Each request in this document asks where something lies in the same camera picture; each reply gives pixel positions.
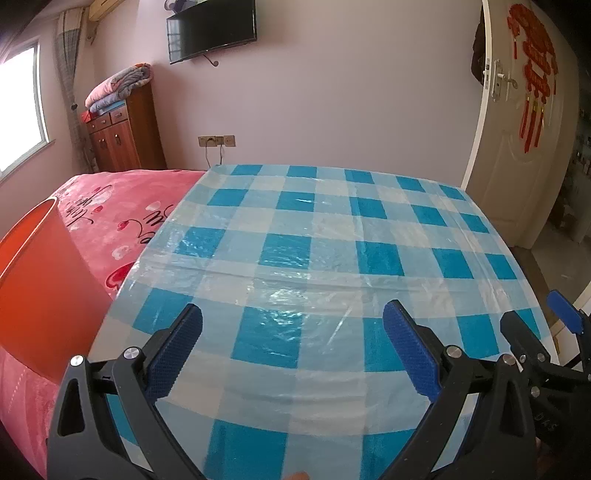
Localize orange plastic trash bucket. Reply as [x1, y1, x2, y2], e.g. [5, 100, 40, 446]
[0, 197, 111, 383]

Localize cream bedroom door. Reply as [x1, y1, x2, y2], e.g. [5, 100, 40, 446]
[462, 1, 579, 249]

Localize bright bedroom window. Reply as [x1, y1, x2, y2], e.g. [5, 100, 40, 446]
[0, 38, 52, 180]

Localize left human hand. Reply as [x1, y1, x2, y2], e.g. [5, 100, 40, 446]
[283, 471, 310, 480]

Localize blue white checkered tablecloth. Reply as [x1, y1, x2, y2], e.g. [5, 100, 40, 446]
[90, 164, 553, 479]

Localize pink floral bedspread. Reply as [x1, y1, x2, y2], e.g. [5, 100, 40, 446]
[1, 170, 204, 479]

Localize red door decoration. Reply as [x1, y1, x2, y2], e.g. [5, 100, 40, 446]
[507, 3, 559, 154]

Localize dark clothes behind door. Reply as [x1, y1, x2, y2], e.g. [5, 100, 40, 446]
[471, 9, 486, 85]

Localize brown wooden cabinet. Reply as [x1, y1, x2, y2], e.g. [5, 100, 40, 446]
[86, 83, 167, 172]

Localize folded pink grey blankets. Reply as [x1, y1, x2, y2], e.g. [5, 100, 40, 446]
[80, 63, 153, 123]

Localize grey plaid curtain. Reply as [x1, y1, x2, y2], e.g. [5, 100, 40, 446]
[53, 6, 97, 173]

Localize metal door handle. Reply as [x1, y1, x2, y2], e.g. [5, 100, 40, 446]
[490, 59, 519, 102]

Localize black charger cable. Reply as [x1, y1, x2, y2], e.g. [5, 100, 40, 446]
[203, 142, 228, 169]

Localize wall power outlet strip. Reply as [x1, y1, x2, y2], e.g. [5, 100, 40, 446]
[198, 135, 236, 148]

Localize wall air conditioner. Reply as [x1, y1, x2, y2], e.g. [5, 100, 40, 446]
[88, 0, 124, 23]

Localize black wall television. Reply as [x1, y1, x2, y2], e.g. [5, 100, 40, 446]
[166, 0, 257, 64]

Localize round wall ornaments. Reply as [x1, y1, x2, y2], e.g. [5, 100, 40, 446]
[164, 0, 199, 14]

